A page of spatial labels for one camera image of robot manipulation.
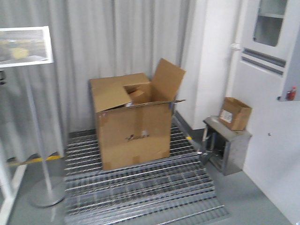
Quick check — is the white cabinet with window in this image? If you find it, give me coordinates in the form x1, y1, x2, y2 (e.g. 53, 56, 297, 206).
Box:
178, 0, 300, 225

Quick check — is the white frame workbench table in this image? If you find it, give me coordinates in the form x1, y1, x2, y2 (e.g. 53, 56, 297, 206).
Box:
0, 143, 27, 225

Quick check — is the small cardboard box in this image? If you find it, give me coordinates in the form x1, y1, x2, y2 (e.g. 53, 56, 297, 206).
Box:
218, 97, 252, 131

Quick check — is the metal grating platform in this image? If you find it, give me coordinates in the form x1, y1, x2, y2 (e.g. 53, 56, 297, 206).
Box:
64, 118, 230, 225

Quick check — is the grey curtain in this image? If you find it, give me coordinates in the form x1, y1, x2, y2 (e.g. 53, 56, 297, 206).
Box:
0, 0, 189, 161

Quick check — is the sign stand with poster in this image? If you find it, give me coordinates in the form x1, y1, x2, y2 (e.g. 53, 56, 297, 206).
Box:
0, 25, 66, 208

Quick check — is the stainless steel box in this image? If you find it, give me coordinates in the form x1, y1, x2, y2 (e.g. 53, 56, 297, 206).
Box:
197, 116, 252, 176

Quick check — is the large open cardboard box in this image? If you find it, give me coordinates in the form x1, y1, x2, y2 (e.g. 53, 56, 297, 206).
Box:
90, 59, 185, 170

